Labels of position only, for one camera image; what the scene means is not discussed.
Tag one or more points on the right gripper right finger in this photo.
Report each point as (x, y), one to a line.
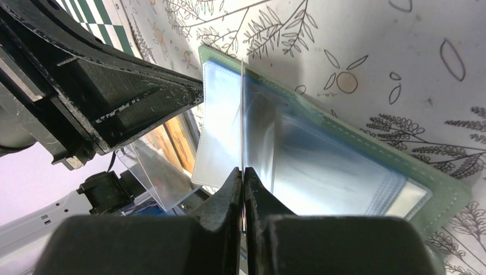
(281, 242)

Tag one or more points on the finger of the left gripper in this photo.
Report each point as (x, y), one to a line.
(76, 96)

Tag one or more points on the green white chessboard mat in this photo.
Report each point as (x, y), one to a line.
(106, 19)

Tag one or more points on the green leather card holder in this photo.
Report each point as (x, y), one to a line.
(312, 162)

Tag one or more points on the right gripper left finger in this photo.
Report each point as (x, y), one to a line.
(205, 241)

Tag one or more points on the floral tablecloth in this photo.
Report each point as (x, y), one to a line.
(409, 73)

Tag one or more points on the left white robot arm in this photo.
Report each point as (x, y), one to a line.
(102, 194)

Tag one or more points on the clear plastic card box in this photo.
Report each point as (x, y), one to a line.
(163, 160)

